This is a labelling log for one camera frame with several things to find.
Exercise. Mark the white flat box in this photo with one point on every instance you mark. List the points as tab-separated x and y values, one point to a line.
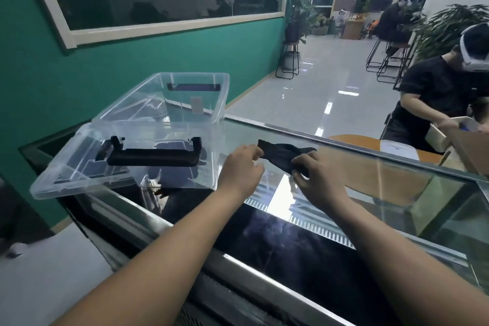
397	148

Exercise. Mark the person's right hand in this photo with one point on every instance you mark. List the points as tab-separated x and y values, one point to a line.
324	188

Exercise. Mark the small potted plant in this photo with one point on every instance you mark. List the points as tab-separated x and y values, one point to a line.
322	27

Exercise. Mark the white framed window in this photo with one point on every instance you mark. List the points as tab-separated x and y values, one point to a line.
172	27

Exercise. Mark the tall potted plant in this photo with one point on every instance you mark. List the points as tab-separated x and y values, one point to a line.
300	8

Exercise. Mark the white head-mounted headset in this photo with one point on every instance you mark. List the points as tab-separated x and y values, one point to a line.
473	43

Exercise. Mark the wooden desk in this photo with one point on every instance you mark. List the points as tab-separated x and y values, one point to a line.
353	28

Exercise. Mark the black bar stool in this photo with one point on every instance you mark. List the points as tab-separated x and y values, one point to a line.
399	45
372	56

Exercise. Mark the small white round object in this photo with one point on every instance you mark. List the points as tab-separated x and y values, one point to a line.
16	250

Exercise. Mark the person's right forearm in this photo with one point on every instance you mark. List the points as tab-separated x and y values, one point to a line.
401	261

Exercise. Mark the glass display case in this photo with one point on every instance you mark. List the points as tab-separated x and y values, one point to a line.
324	261

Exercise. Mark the black chair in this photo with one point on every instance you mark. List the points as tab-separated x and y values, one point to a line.
386	125

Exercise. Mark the clear plastic box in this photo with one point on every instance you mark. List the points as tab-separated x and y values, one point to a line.
160	108

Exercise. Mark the round wooden table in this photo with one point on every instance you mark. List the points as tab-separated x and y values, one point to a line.
382	180

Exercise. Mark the person's left forearm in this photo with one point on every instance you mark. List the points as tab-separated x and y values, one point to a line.
145	272

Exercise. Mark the person's left hand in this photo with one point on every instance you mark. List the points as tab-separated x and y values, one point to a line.
240	176

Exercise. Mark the white round pot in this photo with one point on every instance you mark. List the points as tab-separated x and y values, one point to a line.
291	60

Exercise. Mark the large leafy green plant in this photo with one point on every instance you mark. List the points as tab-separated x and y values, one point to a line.
443	27

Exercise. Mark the white open box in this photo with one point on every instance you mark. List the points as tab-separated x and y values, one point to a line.
464	120

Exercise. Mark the black metal plant stand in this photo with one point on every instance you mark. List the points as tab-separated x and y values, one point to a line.
292	43

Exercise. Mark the clear plastic lid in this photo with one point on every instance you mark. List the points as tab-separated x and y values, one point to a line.
57	180

